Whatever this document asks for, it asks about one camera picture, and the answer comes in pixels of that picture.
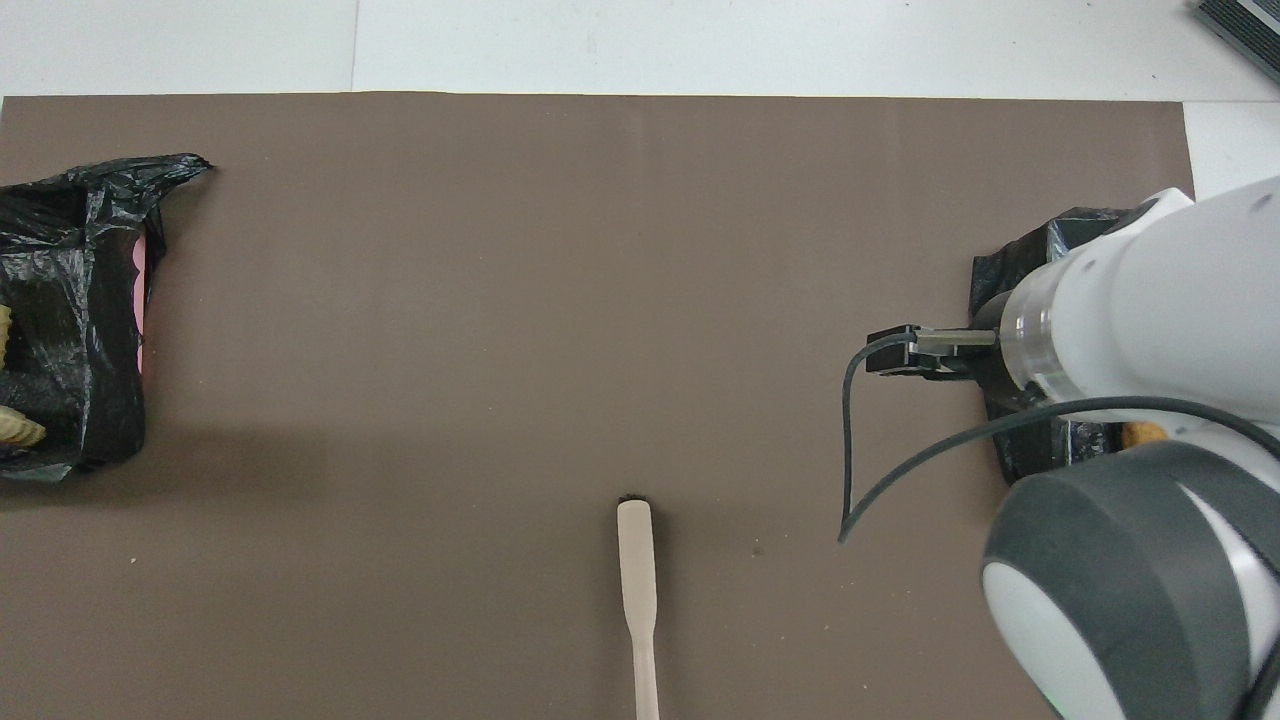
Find pink bin black bag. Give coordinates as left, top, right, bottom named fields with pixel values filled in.
left=0, top=153, right=214, bottom=484

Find flat bin black bag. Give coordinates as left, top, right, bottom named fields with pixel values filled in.
left=967, top=205, right=1161, bottom=488

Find grey ribbed device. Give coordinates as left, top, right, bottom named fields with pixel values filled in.
left=1195, top=0, right=1280, bottom=86

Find brown table mat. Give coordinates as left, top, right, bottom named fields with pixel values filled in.
left=0, top=92, right=1256, bottom=720

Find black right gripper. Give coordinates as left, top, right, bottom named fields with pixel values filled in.
left=865, top=325, right=1003, bottom=387

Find beige hand brush black bristles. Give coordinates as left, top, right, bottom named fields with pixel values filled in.
left=616, top=493, right=662, bottom=720

